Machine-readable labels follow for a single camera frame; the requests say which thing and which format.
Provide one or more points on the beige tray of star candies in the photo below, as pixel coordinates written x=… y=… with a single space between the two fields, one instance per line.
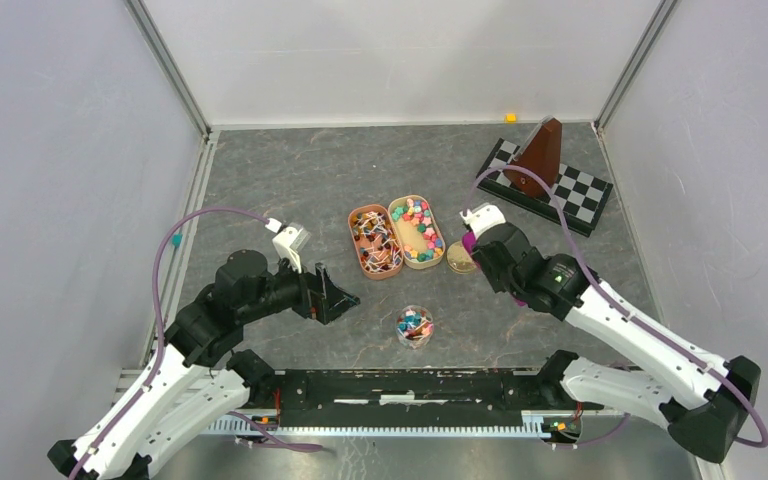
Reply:
x=417 y=230

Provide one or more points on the magenta plastic scoop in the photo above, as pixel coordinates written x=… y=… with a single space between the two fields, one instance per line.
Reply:
x=469 y=242

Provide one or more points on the orange tray of lollipops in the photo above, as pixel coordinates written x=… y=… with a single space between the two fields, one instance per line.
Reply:
x=379 y=251

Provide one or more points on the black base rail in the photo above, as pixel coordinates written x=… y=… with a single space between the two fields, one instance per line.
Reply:
x=408 y=397

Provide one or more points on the clear round plastic jar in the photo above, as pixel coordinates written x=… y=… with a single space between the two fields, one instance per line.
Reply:
x=414 y=326

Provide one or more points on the gold round lid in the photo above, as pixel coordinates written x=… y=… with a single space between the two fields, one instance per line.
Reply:
x=459 y=259

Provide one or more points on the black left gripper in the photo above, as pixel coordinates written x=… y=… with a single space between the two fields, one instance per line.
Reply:
x=320 y=296

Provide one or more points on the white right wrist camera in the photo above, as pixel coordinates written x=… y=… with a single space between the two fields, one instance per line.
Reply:
x=482 y=218

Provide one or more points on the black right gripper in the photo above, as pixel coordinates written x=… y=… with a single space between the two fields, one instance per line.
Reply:
x=485 y=266

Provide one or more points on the brown wooden metronome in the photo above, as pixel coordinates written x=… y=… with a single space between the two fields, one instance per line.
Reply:
x=541 y=155

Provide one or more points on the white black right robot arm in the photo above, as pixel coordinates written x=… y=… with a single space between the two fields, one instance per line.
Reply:
x=704 y=402

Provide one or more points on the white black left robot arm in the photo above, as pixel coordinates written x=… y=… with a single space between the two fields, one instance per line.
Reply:
x=197 y=374

